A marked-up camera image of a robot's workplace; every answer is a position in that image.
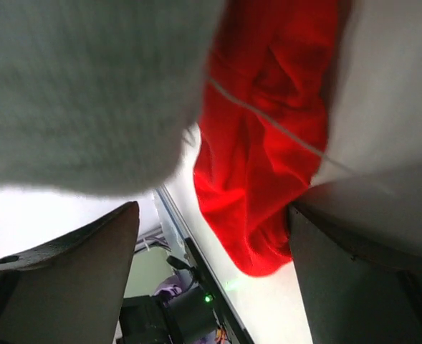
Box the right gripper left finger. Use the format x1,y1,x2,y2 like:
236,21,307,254
0,201,140,343

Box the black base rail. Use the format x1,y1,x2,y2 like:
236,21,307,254
184,237,254,344

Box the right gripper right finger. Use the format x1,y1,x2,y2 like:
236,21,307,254
289,168,422,343

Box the red cloth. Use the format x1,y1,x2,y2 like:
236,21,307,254
193,0,351,277

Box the grey zip hoodie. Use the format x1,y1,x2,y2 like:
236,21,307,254
0,1,226,196

